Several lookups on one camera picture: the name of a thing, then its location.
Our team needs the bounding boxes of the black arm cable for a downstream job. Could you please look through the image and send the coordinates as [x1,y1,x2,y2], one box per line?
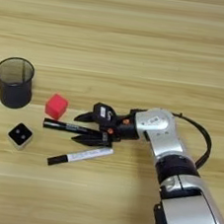
[164,111,217,172]

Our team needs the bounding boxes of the black marker pen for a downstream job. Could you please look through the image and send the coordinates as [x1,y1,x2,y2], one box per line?
[41,116,108,139]

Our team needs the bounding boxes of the white marker black cap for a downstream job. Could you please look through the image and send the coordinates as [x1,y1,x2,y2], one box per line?
[45,139,115,175]

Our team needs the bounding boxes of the black mesh pen cup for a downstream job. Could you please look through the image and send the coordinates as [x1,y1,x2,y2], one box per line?
[0,54,37,112]

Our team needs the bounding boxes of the white cube black face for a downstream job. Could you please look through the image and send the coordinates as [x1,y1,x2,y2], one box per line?
[5,120,36,153]

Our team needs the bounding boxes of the small black box white label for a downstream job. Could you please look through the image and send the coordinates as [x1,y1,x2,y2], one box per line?
[91,101,118,123]

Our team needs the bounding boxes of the red cube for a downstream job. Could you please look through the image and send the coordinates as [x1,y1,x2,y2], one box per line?
[42,91,70,122]

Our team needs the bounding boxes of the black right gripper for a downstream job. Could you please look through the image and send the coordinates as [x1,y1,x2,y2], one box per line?
[69,101,148,153]

